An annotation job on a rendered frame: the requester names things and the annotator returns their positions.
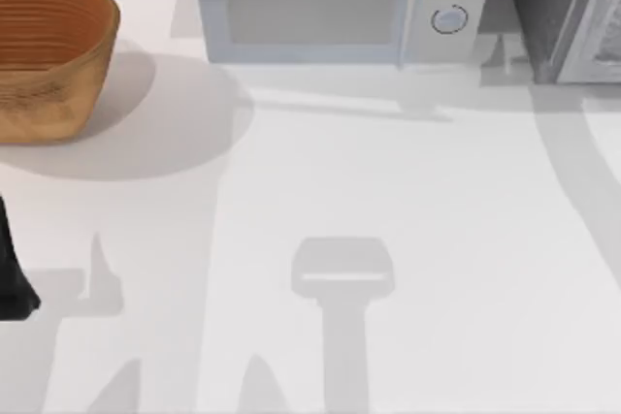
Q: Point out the pale microwave oven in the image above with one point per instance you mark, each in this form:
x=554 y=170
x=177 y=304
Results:
x=439 y=53

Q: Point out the microwave oven door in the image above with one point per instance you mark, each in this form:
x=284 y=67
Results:
x=310 y=2

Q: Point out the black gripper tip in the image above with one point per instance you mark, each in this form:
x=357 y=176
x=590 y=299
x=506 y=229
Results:
x=10 y=283

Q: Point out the brown woven basket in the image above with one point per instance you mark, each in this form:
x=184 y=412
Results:
x=73 y=94

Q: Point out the round microwave knob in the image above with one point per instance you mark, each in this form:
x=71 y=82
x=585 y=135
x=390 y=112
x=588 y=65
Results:
x=449 y=19

